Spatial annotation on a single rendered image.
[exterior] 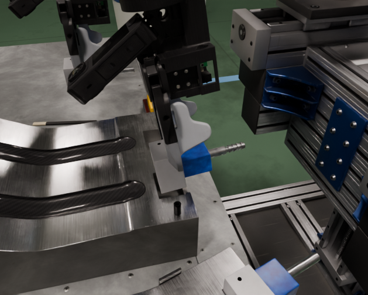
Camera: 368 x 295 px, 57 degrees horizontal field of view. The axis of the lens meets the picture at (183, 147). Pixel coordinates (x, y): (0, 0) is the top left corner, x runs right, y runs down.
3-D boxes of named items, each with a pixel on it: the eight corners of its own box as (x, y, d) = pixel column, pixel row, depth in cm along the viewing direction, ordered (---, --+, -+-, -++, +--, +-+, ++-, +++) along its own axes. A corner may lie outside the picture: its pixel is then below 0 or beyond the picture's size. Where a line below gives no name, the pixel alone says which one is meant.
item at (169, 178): (239, 151, 52) (237, 120, 49) (252, 170, 48) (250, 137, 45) (155, 173, 50) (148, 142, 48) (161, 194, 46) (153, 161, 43)
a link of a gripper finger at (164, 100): (180, 145, 39) (161, 68, 36) (167, 148, 39) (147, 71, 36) (174, 134, 43) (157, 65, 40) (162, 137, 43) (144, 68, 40)
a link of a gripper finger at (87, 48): (108, 79, 62) (100, 26, 58) (75, 83, 61) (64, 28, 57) (108, 75, 65) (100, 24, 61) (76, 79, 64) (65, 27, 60)
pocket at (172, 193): (182, 185, 54) (182, 168, 52) (191, 211, 50) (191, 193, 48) (154, 190, 53) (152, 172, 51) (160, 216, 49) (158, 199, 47)
